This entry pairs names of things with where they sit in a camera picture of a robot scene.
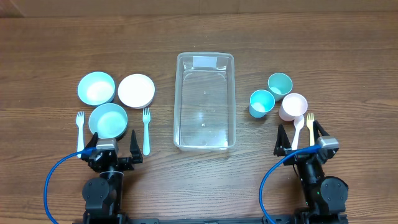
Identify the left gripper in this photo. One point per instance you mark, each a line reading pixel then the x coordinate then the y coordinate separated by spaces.
pixel 127 163

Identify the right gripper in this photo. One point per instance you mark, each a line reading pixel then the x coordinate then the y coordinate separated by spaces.
pixel 282 145

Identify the teal bowl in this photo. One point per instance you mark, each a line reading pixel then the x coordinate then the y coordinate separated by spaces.
pixel 108 121

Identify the pink cup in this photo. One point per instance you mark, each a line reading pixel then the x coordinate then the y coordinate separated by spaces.
pixel 293 105

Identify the blue cup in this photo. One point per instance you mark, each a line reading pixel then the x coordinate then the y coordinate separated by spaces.
pixel 260 103

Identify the green cup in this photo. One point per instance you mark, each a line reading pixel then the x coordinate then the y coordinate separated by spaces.
pixel 279 85

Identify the white bowl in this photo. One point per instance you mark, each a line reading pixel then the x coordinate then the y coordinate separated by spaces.
pixel 136 91

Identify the light blue bowl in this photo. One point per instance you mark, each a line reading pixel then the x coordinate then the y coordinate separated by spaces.
pixel 96 88

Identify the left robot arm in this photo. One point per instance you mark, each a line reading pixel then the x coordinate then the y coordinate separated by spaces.
pixel 103 194

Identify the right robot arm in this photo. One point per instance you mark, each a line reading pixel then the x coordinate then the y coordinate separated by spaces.
pixel 325 195

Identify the clear plastic container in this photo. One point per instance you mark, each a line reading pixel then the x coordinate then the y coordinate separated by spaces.
pixel 205 104

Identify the pink plastic spoon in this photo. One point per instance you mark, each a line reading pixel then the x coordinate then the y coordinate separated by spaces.
pixel 298 124

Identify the yellow plastic fork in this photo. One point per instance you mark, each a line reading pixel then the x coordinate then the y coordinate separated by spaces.
pixel 310 119

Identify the light blue plastic fork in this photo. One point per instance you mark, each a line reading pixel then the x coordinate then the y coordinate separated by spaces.
pixel 146 120

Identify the white plastic fork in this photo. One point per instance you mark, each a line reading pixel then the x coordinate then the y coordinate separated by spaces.
pixel 80 120

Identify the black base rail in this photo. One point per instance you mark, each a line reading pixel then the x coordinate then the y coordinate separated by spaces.
pixel 211 221

